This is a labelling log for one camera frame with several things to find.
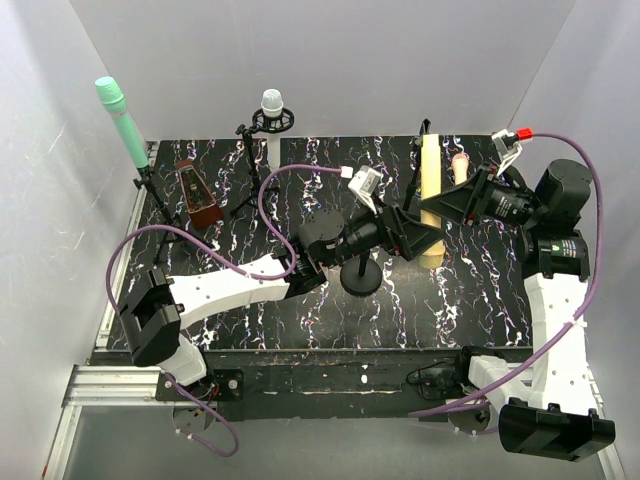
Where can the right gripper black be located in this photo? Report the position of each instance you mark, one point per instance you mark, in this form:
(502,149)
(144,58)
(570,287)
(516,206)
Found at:
(480,193)

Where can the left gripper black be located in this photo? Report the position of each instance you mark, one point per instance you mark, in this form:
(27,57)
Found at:
(391,225)

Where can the yellow microphone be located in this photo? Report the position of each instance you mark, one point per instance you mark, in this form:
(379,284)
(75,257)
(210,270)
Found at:
(430,185)

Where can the black round base mic stand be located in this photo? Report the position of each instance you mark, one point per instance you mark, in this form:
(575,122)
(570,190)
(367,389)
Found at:
(416,149)

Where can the black tripod shock mount stand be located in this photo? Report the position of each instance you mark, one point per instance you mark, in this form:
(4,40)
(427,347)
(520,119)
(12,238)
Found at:
(246,133)

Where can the white microphone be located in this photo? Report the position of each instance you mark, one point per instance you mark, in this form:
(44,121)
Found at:
(272,106)

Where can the green microphone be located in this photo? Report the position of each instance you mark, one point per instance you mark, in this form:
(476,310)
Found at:
(113,100)

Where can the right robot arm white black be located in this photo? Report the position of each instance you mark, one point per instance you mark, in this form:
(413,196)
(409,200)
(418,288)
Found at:
(555,416)

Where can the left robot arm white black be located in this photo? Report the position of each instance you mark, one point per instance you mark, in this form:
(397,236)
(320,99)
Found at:
(159,308)

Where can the small black clip mic stand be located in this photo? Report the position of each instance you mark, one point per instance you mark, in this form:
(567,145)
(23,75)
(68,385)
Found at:
(146,180)

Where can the pink microphone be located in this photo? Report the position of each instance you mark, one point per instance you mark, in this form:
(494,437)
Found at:
(460,167)

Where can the brown wooden metronome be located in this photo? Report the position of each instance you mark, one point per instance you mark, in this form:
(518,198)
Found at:
(200,202)

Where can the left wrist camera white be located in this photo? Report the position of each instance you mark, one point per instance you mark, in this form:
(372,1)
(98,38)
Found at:
(362,184)

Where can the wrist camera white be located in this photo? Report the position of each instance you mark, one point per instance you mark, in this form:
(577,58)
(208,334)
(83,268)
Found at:
(362,184)
(524,134)

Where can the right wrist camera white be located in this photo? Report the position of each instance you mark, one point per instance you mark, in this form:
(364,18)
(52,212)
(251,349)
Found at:
(524,134)

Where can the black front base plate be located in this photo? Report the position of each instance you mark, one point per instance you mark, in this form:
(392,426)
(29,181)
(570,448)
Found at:
(328,383)

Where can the aluminium front rail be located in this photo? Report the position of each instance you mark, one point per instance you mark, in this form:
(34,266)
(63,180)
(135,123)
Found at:
(112,386)

